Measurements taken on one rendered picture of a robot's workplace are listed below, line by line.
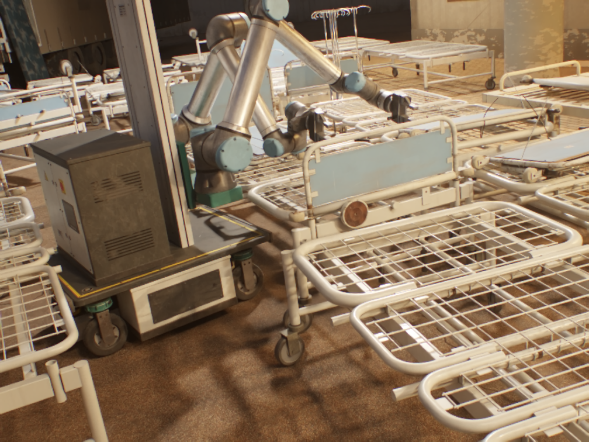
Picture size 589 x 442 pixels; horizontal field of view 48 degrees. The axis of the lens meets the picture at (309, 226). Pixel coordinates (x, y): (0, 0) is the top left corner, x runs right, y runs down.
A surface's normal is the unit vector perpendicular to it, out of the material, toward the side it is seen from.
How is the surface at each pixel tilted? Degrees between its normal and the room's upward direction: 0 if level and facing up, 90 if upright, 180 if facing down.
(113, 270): 90
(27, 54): 84
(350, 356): 0
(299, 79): 90
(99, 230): 90
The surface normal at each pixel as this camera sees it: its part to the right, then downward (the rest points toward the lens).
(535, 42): -0.25, 0.36
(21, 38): 0.97, -0.19
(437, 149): 0.44, 0.26
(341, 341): -0.11, -0.93
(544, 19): 0.06, 0.33
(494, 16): -0.89, 0.24
